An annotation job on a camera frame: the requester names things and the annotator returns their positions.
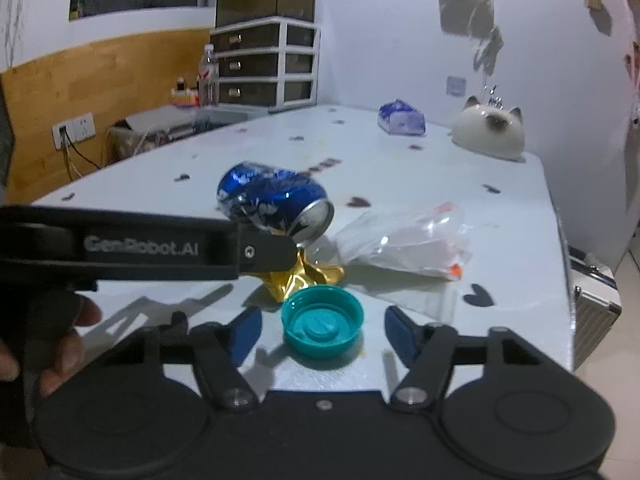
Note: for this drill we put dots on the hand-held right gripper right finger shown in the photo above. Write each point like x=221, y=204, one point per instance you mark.
x=400, y=335

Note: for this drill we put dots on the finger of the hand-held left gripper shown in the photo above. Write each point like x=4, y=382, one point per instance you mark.
x=265, y=252

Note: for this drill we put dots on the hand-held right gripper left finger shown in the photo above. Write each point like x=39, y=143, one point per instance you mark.
x=247, y=330

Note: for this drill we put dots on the gold foil wrapper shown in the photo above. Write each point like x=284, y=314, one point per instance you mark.
x=300, y=275

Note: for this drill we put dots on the crushed blue can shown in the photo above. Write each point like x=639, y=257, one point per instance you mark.
x=270, y=195

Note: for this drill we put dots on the teal bottle cap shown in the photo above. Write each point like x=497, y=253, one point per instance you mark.
x=320, y=330

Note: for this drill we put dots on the clear plastic bag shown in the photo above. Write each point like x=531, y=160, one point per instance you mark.
x=400, y=240

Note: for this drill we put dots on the person's left hand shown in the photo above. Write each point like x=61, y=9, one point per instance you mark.
x=65, y=360

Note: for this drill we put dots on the silver covered table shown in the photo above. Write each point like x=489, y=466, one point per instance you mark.
x=150, y=200

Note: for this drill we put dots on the cluttered side shelf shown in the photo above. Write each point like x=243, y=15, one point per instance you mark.
x=150, y=135

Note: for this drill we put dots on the colourful small box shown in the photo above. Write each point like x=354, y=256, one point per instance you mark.
x=185, y=96

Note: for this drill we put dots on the clear water bottle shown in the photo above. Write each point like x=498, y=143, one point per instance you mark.
x=208, y=75

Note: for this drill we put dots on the blue tissue packet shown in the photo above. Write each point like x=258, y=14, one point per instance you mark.
x=400, y=117

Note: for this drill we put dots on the cream ribbed suitcase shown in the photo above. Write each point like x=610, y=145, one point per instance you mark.
x=590, y=305

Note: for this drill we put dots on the white drawer unit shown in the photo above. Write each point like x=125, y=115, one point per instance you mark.
x=265, y=60

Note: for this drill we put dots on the white cat figure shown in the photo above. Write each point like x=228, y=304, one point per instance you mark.
x=487, y=132

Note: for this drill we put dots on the white wall socket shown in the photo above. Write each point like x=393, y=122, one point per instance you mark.
x=80, y=127

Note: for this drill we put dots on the white wall switch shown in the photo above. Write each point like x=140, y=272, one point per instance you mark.
x=456, y=86

